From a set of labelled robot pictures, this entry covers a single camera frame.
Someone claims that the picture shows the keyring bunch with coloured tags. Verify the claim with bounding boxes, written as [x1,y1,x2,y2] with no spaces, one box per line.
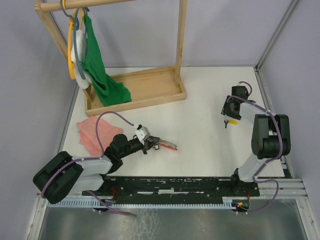
[153,139,178,151]

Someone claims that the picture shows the yellow tag key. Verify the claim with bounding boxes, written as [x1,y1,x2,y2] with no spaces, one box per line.
[223,119,238,129]

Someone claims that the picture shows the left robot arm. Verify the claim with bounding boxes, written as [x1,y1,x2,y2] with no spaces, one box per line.
[32,134,161,204]

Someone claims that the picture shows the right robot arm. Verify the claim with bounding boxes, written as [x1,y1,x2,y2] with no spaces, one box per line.
[221,84,291,196]

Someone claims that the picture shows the wooden rack base tray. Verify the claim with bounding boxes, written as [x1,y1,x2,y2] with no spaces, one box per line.
[84,65,187,117]

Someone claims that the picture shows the pink cloth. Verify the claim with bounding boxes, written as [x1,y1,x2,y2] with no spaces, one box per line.
[76,116,123,156]

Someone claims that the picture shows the green cloth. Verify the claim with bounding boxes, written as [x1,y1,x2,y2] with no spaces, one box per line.
[81,15,132,107]

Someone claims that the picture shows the white cloth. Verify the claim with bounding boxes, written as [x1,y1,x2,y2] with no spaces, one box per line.
[70,29,92,90]

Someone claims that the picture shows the grey hanger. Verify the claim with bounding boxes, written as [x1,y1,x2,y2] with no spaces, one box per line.
[59,0,92,89]

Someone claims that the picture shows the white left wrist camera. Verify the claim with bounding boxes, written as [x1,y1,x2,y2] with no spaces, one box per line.
[135,124,151,143]

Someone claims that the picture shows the white cable duct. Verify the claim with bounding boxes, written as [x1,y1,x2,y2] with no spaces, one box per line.
[47,197,236,210]

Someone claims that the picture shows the aluminium rail frame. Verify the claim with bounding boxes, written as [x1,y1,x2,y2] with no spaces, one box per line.
[23,0,313,240]

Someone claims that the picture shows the wooden clothes rack frame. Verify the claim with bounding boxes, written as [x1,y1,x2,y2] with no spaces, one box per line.
[33,0,187,102]

